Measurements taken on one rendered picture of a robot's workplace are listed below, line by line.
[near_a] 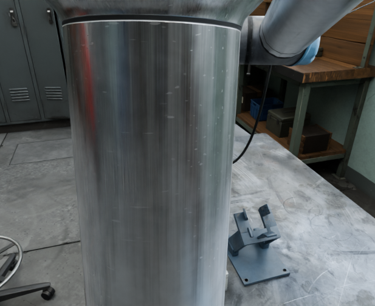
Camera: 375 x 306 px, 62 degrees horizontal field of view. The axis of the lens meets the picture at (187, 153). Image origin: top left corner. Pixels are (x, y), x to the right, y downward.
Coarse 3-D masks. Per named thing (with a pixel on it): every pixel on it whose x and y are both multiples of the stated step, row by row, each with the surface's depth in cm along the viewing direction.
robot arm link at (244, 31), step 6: (246, 18) 48; (246, 24) 48; (246, 30) 48; (240, 36) 48; (246, 36) 48; (240, 42) 48; (246, 42) 48; (240, 48) 48; (246, 48) 48; (240, 54) 49; (240, 60) 50
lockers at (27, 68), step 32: (0, 0) 267; (32, 0) 270; (0, 32) 277; (32, 32) 283; (0, 64) 288; (32, 64) 296; (64, 64) 348; (0, 96) 300; (32, 96) 308; (64, 96) 310; (0, 128) 317; (32, 128) 326
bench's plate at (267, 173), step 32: (256, 160) 104; (288, 160) 104; (256, 192) 87; (288, 192) 87; (320, 192) 87; (256, 224) 76; (288, 224) 76; (320, 224) 76; (352, 224) 76; (288, 256) 66; (320, 256) 66; (352, 256) 66; (256, 288) 59; (288, 288) 59; (320, 288) 59; (352, 288) 59
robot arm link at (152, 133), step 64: (64, 0) 12; (128, 0) 11; (192, 0) 11; (256, 0) 14; (128, 64) 12; (192, 64) 12; (128, 128) 13; (192, 128) 13; (128, 192) 13; (192, 192) 14; (128, 256) 14; (192, 256) 15
